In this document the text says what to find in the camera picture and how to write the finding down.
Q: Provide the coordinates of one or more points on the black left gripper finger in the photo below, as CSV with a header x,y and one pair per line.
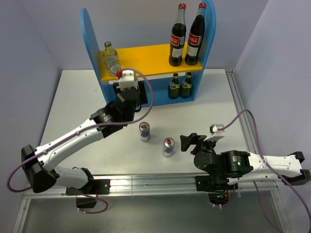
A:
x,y
143,99
116,88

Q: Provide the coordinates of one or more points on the blue and yellow shelf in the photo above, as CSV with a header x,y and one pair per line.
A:
x,y
152,61

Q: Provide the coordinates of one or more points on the clear water bottle front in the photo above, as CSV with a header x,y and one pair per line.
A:
x,y
111,59

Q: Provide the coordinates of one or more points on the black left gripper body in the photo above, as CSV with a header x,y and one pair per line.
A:
x,y
130,117

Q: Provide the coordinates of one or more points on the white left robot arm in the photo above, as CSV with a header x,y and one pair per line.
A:
x,y
41,164

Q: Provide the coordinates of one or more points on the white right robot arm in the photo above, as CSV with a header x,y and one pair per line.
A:
x,y
228,169

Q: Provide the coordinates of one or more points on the red bull can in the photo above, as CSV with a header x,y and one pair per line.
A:
x,y
144,131
168,147

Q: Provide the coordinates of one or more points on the green perrier bottle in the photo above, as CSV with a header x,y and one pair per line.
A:
x,y
186,86
173,88

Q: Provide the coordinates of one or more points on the aluminium frame rail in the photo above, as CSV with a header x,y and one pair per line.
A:
x,y
152,193

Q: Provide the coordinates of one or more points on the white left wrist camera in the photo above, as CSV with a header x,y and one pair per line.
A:
x,y
126,79

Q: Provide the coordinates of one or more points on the green Perrier bottle right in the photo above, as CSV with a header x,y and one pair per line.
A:
x,y
186,86

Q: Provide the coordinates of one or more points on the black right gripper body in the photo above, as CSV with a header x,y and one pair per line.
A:
x,y
204,146

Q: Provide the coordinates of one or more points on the tall Coca-Cola bottle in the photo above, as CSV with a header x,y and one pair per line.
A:
x,y
196,36

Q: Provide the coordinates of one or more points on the green Perrier bottle left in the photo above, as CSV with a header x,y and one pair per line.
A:
x,y
173,88

